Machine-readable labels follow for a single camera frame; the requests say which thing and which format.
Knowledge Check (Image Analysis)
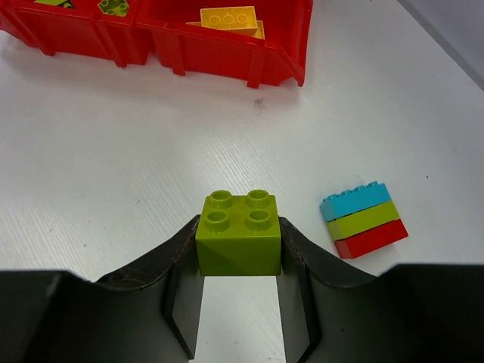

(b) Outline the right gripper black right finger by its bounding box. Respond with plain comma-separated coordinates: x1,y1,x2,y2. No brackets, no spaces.
277,218,483,362

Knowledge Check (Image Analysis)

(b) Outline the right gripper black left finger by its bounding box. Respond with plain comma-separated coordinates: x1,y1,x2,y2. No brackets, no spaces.
1,217,204,362

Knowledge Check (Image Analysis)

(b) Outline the cyan green red brick stack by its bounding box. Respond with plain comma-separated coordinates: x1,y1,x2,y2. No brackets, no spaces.
320,181,408,259

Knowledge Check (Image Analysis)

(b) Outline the small lime square brick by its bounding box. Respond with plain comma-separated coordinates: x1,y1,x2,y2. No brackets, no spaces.
195,189,281,276

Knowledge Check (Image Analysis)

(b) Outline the lime green lego brick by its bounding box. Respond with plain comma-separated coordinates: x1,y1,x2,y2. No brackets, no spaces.
98,0,129,17

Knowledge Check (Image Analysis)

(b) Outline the pale yellow lego brick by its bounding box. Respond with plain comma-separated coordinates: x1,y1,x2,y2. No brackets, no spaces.
200,6,257,32

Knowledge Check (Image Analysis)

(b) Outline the green curved lego piece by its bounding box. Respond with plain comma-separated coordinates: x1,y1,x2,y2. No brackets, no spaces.
34,0,74,8

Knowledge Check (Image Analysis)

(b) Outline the red divided plastic bin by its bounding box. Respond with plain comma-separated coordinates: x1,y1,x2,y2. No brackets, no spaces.
1,1,313,88

